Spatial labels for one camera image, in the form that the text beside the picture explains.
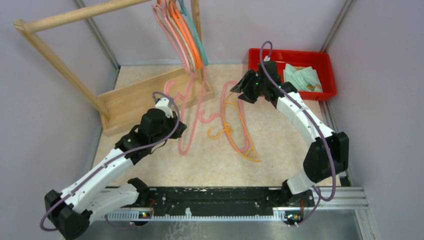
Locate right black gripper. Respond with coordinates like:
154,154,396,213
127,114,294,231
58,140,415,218
230,69,267,104

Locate pink plastic hanger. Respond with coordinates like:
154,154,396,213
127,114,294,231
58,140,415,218
151,0,192,74
173,69,209,156
198,81,251,157

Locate pink plastic hanger back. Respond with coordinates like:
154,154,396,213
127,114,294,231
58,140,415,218
198,81,251,157

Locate orange plastic hanger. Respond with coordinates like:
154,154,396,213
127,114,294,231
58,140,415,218
156,0,201,73
165,0,203,73

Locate beige plastic hanger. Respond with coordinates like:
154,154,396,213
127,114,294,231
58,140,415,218
165,0,200,73

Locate pink plastic hanger front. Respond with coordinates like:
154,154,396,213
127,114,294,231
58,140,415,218
151,0,192,74

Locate teal plastic hanger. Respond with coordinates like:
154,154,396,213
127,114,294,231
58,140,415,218
177,0,209,66

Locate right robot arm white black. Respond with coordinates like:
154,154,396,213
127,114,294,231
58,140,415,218
231,60,349,206

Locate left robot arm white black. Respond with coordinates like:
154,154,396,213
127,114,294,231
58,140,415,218
39,106,187,240

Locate wooden hanger rack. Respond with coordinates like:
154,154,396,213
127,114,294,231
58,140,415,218
13,0,214,136

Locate folded mint cloth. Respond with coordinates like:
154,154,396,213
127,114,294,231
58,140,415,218
283,63,323,93

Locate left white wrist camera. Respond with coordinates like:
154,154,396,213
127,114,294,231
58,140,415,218
155,97,174,118

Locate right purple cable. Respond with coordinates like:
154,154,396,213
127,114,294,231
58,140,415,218
259,40,337,226

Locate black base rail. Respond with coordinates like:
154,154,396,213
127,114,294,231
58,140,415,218
131,186,315,217

